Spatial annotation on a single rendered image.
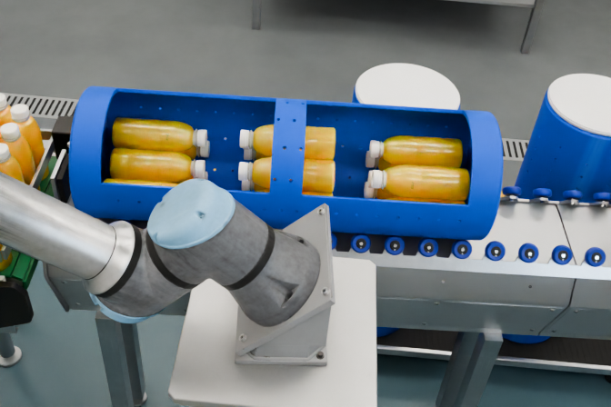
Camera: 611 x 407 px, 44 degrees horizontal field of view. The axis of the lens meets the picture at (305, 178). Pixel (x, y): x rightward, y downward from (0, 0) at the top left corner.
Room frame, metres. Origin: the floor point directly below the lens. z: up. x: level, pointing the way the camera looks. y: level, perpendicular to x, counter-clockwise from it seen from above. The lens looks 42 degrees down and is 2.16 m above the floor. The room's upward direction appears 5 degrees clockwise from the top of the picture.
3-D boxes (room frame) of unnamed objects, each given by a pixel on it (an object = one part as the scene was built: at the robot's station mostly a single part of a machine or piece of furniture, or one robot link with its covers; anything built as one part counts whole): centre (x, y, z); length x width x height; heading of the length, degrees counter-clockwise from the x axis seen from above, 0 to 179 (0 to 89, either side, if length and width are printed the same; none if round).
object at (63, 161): (1.23, 0.54, 0.99); 0.10 x 0.02 x 0.12; 2
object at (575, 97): (1.68, -0.77, 1.03); 0.28 x 0.28 x 0.01
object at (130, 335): (1.30, 0.48, 0.31); 0.06 x 0.06 x 0.63; 2
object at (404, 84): (1.65, -0.25, 1.03); 0.28 x 0.28 x 0.01
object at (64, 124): (1.43, 0.59, 0.95); 0.10 x 0.07 x 0.10; 2
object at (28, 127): (1.35, 0.67, 0.99); 0.07 x 0.07 x 0.19
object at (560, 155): (1.68, -0.77, 0.59); 0.28 x 0.28 x 0.88
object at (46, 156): (1.23, 0.62, 0.96); 0.40 x 0.01 x 0.03; 2
